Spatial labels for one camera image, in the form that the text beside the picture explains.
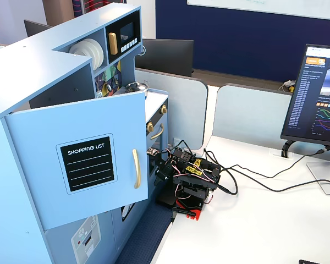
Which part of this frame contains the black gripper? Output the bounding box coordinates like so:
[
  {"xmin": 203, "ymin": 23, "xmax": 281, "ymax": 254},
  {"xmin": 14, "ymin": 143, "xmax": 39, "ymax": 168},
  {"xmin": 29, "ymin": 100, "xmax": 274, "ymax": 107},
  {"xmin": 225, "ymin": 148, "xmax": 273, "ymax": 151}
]
[{"xmin": 153, "ymin": 153, "xmax": 178, "ymax": 188}]

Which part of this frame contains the blue shopping list cabinet door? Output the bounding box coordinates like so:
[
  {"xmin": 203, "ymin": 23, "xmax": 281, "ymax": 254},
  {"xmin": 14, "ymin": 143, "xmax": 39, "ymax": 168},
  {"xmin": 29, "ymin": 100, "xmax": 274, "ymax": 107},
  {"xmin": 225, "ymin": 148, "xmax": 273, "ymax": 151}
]
[{"xmin": 4, "ymin": 91, "xmax": 149, "ymax": 230}]

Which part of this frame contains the toy oven door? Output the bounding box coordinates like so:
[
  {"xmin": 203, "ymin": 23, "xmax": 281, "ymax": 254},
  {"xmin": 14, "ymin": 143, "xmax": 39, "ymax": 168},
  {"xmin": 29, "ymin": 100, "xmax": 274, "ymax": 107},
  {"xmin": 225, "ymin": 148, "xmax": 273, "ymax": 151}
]
[{"xmin": 146, "ymin": 129, "xmax": 168, "ymax": 177}]

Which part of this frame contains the blue dishwasher print door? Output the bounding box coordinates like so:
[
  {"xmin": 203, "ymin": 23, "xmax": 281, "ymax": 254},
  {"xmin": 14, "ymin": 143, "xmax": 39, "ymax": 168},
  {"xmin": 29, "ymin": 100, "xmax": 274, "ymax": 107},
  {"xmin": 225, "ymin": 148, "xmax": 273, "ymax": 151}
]
[{"xmin": 111, "ymin": 200, "xmax": 140, "ymax": 256}]

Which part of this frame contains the blue dispenser print cabinet door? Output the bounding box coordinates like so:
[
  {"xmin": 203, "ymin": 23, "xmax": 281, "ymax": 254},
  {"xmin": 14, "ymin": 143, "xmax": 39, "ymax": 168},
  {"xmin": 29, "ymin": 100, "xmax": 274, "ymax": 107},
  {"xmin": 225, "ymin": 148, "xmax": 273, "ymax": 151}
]
[{"xmin": 43, "ymin": 211, "xmax": 119, "ymax": 264}]

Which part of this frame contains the black toy microwave door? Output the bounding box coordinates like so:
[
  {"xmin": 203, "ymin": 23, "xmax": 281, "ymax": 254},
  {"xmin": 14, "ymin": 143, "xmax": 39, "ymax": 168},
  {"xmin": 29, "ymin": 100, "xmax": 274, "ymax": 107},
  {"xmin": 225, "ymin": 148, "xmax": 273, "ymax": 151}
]
[{"xmin": 106, "ymin": 10, "xmax": 140, "ymax": 63}]

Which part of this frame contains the red table clamp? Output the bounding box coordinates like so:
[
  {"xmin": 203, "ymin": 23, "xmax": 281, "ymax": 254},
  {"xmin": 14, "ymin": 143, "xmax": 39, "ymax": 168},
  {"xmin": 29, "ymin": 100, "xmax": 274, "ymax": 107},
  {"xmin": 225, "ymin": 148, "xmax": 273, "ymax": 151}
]
[{"xmin": 172, "ymin": 199, "xmax": 203, "ymax": 222}]

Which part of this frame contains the grey desk divider panel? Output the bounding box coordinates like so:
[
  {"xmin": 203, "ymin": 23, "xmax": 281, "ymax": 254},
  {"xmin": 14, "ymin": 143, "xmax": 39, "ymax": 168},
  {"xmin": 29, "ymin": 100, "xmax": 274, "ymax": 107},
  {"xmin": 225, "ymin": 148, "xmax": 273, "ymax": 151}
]
[
  {"xmin": 134, "ymin": 67, "xmax": 209, "ymax": 151},
  {"xmin": 213, "ymin": 84, "xmax": 294, "ymax": 149}
]

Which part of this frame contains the silver toy pot with lid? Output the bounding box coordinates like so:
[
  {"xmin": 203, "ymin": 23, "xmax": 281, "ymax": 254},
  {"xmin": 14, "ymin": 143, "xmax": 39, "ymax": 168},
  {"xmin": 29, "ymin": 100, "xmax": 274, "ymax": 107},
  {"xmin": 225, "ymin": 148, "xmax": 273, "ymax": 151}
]
[{"xmin": 125, "ymin": 80, "xmax": 151, "ymax": 94}]

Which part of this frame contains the dark switched-off monitor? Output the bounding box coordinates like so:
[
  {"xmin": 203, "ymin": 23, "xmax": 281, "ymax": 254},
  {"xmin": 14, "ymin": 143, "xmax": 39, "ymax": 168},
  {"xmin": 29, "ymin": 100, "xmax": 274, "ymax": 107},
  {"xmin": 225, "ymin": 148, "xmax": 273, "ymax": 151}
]
[
  {"xmin": 134, "ymin": 38, "xmax": 195, "ymax": 78},
  {"xmin": 24, "ymin": 19, "xmax": 53, "ymax": 38}
]

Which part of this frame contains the white toy plate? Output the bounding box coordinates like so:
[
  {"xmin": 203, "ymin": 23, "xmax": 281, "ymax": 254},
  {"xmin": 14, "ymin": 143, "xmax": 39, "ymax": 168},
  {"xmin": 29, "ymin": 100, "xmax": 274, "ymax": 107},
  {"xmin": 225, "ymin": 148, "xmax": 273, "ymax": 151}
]
[
  {"xmin": 69, "ymin": 41, "xmax": 92, "ymax": 58},
  {"xmin": 85, "ymin": 37, "xmax": 104, "ymax": 69},
  {"xmin": 76, "ymin": 38, "xmax": 100, "ymax": 67}
]

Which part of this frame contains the silver monitor stand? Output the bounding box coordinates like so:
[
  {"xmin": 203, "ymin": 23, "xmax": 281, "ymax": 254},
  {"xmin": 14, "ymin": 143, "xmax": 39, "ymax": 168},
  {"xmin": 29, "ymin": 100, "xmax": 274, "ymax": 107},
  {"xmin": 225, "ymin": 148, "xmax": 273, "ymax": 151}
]
[{"xmin": 306, "ymin": 148, "xmax": 330, "ymax": 196}]

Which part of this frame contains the lit computer monitor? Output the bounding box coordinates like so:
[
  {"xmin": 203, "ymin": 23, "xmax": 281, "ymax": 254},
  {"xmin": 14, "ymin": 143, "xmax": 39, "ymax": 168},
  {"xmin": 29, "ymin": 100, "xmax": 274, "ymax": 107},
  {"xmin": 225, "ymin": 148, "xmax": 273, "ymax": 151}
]
[{"xmin": 280, "ymin": 43, "xmax": 330, "ymax": 147}]

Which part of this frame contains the blue toy kitchen unit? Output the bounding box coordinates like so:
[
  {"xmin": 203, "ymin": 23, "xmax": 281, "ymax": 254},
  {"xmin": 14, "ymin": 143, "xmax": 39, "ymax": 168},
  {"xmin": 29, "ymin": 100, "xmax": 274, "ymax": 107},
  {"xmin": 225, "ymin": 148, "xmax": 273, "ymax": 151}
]
[{"xmin": 0, "ymin": 2, "xmax": 170, "ymax": 264}]

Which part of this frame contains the white whiteboard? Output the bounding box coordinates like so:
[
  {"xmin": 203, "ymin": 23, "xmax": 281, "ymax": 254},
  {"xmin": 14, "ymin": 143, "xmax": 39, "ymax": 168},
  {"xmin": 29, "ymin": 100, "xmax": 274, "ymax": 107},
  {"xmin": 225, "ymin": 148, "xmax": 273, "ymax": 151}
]
[{"xmin": 186, "ymin": 0, "xmax": 330, "ymax": 21}]

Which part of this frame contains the black flat base plate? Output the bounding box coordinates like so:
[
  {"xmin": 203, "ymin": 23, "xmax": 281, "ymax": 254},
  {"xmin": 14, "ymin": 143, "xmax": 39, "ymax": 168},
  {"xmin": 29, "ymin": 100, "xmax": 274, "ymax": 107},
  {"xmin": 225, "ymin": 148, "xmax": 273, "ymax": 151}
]
[{"xmin": 155, "ymin": 189, "xmax": 179, "ymax": 209}]

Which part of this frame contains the gold curved cabinet door handle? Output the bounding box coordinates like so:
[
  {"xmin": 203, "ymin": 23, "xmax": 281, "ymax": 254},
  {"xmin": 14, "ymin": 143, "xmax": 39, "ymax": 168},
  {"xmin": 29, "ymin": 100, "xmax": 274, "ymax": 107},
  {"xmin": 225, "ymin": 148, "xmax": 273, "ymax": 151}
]
[{"xmin": 131, "ymin": 148, "xmax": 141, "ymax": 189}]

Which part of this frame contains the gold oven door handle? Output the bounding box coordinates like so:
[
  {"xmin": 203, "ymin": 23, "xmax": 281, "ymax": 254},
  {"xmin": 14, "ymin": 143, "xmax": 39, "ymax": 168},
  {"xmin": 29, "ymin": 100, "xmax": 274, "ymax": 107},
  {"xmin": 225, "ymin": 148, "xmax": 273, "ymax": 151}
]
[{"xmin": 150, "ymin": 123, "xmax": 164, "ymax": 140}]

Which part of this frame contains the black cable to monitor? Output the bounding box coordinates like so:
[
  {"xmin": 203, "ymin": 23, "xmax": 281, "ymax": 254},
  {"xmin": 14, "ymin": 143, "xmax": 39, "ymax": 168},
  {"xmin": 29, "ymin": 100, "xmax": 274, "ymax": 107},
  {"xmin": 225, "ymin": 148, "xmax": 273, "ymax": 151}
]
[{"xmin": 203, "ymin": 148, "xmax": 326, "ymax": 178}]

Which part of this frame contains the black looping power cable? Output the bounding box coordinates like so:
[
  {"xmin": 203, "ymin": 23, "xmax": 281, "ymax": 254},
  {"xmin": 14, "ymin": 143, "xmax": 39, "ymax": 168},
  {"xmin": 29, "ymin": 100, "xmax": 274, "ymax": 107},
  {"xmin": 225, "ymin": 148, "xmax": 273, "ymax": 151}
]
[{"xmin": 218, "ymin": 164, "xmax": 330, "ymax": 196}]

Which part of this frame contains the gold microwave door handle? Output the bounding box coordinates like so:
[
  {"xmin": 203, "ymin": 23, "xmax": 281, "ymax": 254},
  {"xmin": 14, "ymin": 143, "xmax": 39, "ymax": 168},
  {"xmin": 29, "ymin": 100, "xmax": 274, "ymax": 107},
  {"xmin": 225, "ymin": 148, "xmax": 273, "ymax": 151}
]
[{"xmin": 108, "ymin": 32, "xmax": 118, "ymax": 56}]

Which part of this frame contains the navy blue wall panel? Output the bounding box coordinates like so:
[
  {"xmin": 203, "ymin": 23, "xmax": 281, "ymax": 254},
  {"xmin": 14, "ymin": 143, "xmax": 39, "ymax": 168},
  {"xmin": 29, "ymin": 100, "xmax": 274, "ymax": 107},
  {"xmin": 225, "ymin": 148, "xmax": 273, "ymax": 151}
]
[{"xmin": 155, "ymin": 0, "xmax": 330, "ymax": 83}]

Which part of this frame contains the white yellow cable bundle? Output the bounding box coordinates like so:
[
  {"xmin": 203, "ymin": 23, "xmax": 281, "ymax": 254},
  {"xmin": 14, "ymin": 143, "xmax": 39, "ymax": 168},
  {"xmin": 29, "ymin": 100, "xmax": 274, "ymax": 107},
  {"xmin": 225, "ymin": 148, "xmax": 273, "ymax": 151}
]
[{"xmin": 278, "ymin": 79, "xmax": 297, "ymax": 94}]

